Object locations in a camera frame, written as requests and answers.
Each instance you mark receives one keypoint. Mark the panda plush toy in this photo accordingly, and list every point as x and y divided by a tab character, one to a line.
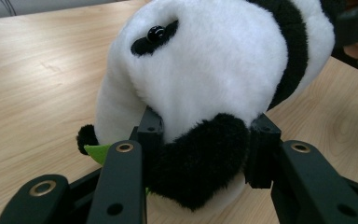
205	77

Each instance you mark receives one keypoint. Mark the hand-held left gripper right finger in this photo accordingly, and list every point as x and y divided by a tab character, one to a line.
262	155

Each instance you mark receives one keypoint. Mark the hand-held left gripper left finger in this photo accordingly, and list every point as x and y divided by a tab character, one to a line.
151	129

